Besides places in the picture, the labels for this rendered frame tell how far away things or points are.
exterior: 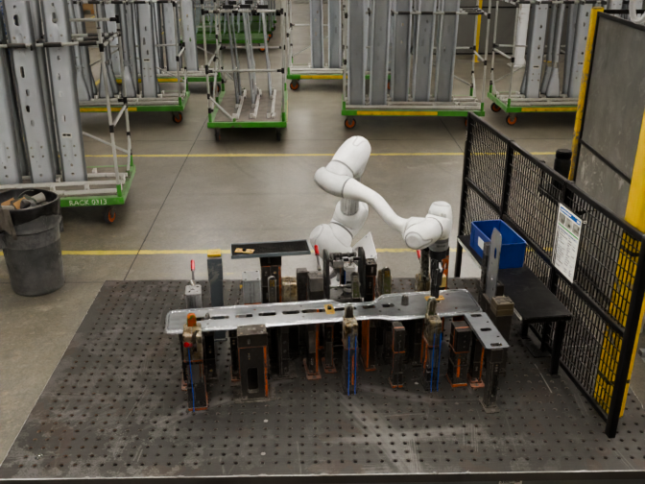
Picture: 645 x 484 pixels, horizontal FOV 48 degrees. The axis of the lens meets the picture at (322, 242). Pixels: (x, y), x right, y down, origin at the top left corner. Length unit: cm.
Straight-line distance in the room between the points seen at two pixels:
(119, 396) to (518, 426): 167
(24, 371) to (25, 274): 104
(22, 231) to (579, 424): 395
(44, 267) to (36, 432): 269
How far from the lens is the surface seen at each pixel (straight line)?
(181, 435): 301
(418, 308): 323
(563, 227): 328
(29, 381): 483
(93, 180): 737
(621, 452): 310
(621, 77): 522
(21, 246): 564
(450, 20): 1022
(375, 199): 319
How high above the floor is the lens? 255
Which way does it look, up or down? 24 degrees down
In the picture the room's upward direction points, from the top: straight up
